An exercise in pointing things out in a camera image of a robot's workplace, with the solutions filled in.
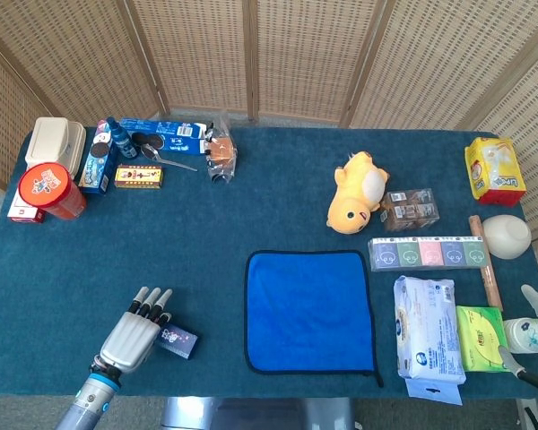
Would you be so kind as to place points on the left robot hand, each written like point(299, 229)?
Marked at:
point(130, 340)

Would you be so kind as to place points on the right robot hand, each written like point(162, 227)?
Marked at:
point(535, 300)

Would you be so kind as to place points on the blue glasses case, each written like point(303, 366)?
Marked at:
point(179, 342)

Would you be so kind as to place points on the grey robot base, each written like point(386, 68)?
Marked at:
point(260, 414)

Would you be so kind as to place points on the white floral cup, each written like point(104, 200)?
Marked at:
point(522, 333)

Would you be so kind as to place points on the wooden rolling pin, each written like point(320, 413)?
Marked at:
point(488, 273)

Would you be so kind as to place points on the green tissue pack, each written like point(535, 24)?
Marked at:
point(479, 336)

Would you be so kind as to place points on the beige bowl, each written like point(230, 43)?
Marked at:
point(506, 235)

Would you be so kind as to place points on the white wet wipes pack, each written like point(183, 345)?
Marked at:
point(426, 327)

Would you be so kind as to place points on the multicolour tissue pack row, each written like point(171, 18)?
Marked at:
point(430, 253)

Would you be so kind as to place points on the yellow red snack bag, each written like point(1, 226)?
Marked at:
point(493, 170)

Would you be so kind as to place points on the white hang tab card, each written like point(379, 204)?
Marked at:
point(435, 393)

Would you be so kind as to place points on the clear box brown snacks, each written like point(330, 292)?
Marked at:
point(410, 210)

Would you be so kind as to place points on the small yellow red box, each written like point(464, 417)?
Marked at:
point(139, 176)

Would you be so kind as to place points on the red white flat box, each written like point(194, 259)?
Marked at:
point(22, 212)

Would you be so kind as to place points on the short blue Oreo box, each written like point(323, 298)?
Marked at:
point(96, 170)

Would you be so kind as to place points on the orange red snack can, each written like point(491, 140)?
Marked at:
point(45, 186)

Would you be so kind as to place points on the teal tablecloth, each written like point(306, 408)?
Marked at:
point(251, 210)

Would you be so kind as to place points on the blue microfiber cloth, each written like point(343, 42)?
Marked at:
point(309, 309)

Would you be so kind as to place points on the metal spoon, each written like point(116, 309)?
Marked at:
point(150, 151)

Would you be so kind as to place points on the blue spray bottle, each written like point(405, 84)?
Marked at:
point(124, 143)

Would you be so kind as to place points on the long blue Oreo box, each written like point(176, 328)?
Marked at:
point(179, 139)

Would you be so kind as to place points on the yellow plush toy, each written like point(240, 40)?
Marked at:
point(352, 201)

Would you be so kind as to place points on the bread in clear bag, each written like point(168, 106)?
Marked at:
point(222, 152)

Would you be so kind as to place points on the beige lunch box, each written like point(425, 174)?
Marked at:
point(49, 139)

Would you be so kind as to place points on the wicker folding screen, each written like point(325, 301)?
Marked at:
point(296, 54)

